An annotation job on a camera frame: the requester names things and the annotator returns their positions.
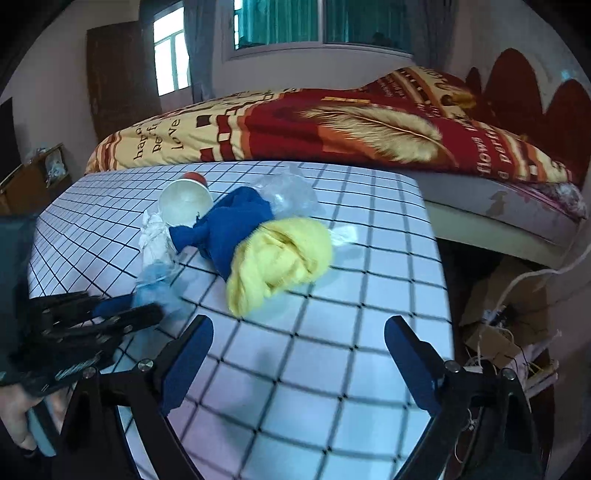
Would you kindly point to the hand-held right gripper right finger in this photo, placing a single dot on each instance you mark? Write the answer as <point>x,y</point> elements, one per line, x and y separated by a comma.
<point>413,364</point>

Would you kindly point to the light blue plastic wrapper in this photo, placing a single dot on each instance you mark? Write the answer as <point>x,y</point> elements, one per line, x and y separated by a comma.
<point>154,284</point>

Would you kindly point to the grey curtain between windows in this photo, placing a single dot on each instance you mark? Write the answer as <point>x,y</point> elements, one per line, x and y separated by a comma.
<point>203,46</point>

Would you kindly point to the narrow bright window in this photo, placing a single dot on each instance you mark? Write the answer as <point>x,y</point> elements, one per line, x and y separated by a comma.
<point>171,60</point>

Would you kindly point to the blue cloth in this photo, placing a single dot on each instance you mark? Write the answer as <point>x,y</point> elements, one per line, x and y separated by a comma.
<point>226,226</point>

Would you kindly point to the red paper cup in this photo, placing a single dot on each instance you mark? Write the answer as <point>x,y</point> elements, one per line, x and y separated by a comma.
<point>184,203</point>

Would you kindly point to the cardboard box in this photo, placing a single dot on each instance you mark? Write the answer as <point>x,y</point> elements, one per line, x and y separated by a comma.
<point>521,295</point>

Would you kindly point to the person's left hand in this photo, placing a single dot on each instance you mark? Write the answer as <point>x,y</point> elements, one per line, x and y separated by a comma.
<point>14,415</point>

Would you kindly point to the floral pillow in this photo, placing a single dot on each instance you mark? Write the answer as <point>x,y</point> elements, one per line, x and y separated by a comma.
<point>568,198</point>

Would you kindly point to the dark flat panel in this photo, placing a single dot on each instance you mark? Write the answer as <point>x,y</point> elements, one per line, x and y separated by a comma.
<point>9,138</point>

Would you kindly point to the yellow cloth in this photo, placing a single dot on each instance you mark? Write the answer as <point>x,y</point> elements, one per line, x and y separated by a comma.
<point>281,263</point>

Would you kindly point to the large sliding window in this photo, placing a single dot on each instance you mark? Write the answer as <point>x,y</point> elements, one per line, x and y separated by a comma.
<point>277,23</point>

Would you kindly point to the mattress with floral sheet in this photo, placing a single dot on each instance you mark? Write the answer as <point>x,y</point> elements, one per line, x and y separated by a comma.
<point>485,203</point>

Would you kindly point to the white checked tablecloth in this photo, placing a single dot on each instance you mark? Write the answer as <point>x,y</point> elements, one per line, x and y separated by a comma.
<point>323,369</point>

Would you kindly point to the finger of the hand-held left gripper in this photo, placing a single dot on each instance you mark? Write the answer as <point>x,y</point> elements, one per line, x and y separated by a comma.
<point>115,308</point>
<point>138,316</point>

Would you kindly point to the clear plastic bag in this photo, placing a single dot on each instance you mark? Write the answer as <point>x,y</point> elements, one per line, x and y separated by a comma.
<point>291,194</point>

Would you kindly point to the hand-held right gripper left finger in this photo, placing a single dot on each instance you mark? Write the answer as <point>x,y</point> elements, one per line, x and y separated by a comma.
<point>189,364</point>

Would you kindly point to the grey curtain beside headboard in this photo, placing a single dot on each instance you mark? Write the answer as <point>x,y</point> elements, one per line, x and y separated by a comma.
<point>434,37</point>

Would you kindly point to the white tissue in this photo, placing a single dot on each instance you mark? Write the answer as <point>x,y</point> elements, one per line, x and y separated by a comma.
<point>154,240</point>

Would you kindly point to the white bed with red headboard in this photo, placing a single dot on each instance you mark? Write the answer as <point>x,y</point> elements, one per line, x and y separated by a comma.
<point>517,83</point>

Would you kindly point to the red and yellow printed blanket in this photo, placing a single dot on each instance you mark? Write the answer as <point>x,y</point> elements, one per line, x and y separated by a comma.
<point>323,120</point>

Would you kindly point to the small clear plastic wrapper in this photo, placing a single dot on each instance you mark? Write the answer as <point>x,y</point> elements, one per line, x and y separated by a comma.
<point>344,235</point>

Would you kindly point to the wooden side desk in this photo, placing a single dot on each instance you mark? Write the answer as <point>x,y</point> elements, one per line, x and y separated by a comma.
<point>32,184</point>

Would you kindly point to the brown wooden door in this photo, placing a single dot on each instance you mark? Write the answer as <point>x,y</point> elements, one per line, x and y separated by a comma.
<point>120,78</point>

